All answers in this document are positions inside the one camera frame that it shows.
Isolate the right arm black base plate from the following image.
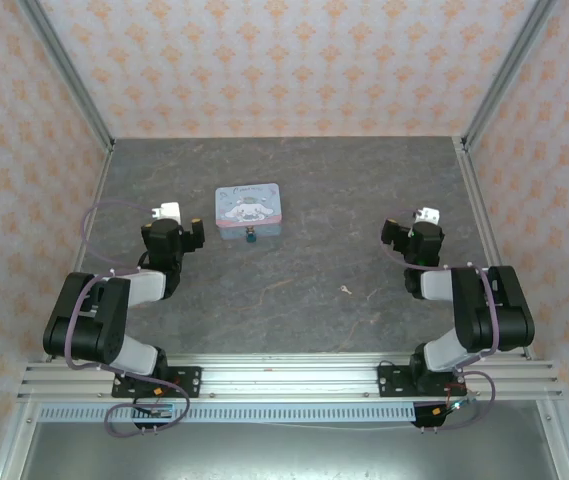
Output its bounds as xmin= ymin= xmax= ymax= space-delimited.
xmin=377 ymin=364 xmax=466 ymax=399

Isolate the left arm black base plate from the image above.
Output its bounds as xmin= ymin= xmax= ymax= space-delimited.
xmin=111 ymin=365 xmax=204 ymax=399

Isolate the slotted grey cable tray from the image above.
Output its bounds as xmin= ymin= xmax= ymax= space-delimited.
xmin=37 ymin=403 xmax=418 ymax=424

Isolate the aluminium table side rail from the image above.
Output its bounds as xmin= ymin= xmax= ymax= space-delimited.
xmin=38 ymin=139 xmax=116 ymax=362
xmin=453 ymin=136 xmax=536 ymax=360

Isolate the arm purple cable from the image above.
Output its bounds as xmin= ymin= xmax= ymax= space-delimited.
xmin=63 ymin=198 xmax=192 ymax=438
xmin=380 ymin=208 xmax=504 ymax=432

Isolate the grey metal sheet shelf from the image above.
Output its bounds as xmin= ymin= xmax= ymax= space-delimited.
xmin=0 ymin=421 xmax=569 ymax=480

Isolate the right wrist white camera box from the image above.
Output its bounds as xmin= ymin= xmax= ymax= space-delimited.
xmin=412 ymin=206 xmax=441 ymax=227

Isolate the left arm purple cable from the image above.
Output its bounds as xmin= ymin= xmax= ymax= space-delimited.
xmin=63 ymin=198 xmax=192 ymax=438

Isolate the aluminium mounting rail beam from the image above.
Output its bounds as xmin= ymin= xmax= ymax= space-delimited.
xmin=17 ymin=351 xmax=565 ymax=402

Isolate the light blue cartoon pouch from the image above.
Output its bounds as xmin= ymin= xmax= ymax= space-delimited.
xmin=214 ymin=182 xmax=284 ymax=241

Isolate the aluminium frame post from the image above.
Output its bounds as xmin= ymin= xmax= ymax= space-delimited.
xmin=15 ymin=0 xmax=117 ymax=153
xmin=460 ymin=0 xmax=561 ymax=153

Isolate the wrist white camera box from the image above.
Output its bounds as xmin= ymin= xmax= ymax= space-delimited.
xmin=412 ymin=206 xmax=441 ymax=227
xmin=150 ymin=200 xmax=184 ymax=225

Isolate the small circuit board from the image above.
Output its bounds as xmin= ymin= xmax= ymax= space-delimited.
xmin=133 ymin=403 xmax=174 ymax=419
xmin=433 ymin=396 xmax=476 ymax=417

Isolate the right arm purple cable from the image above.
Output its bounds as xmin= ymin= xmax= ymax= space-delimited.
xmin=380 ymin=208 xmax=504 ymax=432

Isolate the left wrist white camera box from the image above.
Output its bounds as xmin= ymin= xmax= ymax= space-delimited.
xmin=150 ymin=200 xmax=184 ymax=225

